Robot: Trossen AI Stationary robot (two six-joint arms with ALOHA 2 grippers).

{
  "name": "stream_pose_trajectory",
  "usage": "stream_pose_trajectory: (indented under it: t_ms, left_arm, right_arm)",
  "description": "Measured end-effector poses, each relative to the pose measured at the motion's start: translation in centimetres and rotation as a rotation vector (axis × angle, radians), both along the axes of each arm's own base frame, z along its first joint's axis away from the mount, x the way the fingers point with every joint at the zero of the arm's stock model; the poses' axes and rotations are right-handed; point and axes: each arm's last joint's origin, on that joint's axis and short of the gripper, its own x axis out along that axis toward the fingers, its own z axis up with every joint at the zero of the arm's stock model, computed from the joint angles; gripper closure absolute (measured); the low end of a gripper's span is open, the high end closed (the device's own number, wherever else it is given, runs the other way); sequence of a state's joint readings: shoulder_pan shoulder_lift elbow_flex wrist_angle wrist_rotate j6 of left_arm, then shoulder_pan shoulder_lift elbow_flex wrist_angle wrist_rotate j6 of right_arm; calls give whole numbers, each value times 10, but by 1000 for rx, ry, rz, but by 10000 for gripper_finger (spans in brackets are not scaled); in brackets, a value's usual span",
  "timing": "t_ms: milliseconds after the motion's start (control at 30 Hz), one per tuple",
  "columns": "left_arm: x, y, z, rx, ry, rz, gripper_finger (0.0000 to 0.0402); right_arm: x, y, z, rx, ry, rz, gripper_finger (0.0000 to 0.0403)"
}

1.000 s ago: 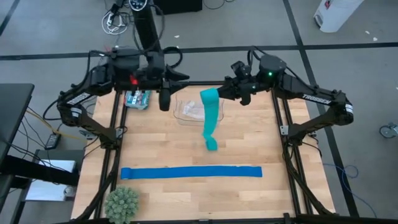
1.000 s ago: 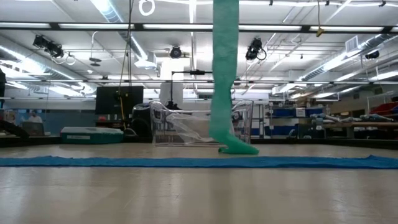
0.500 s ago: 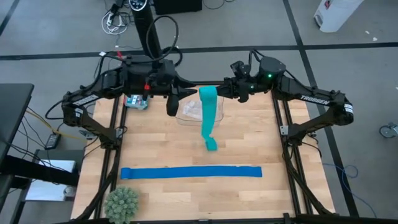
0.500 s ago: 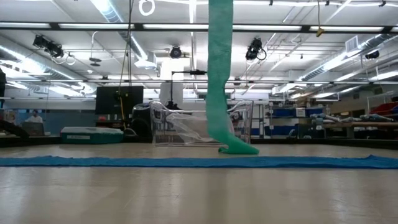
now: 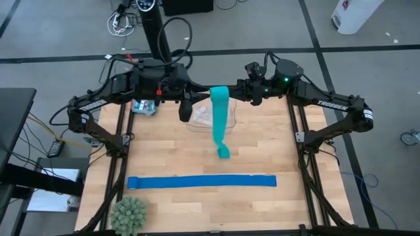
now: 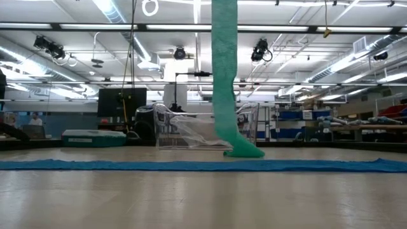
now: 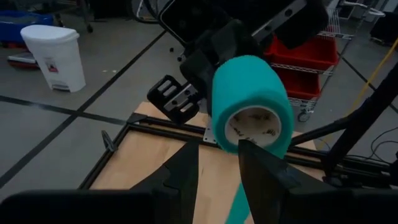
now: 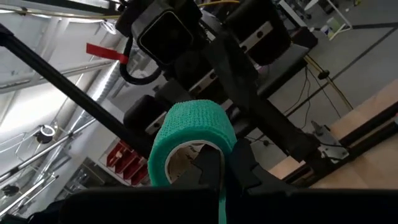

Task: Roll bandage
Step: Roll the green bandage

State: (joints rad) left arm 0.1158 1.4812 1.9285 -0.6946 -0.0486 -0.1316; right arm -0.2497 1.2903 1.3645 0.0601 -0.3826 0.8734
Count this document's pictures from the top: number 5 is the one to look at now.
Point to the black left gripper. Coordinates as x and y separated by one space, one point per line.
183 88

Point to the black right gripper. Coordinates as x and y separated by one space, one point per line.
267 88

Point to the teal elastic bandage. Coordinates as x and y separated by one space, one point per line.
220 114

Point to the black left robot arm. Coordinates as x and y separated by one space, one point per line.
92 105

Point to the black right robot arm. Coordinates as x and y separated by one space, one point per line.
331 105

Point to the teal bandage package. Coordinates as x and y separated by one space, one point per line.
144 107

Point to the blue elastic bandage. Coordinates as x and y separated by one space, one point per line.
203 181

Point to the clear plastic bag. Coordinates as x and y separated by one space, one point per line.
201 116

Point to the clear plastic container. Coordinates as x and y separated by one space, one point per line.
200 128

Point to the black tower fan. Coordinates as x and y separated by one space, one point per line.
154 26

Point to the black box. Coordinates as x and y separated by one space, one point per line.
187 6

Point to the white power strip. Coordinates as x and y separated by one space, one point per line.
115 21

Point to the white trash bin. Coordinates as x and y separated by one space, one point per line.
356 16

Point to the green spiky ball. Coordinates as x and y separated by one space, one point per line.
128 216

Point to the black power adapter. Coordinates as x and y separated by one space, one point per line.
55 149

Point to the silver round can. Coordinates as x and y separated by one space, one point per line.
73 202

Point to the grey caster wheel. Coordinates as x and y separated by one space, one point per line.
409 138

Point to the white box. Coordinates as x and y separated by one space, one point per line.
49 201

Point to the black desk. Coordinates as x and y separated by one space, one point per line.
13 114

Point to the black overhead crossbar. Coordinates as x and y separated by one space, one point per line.
361 232

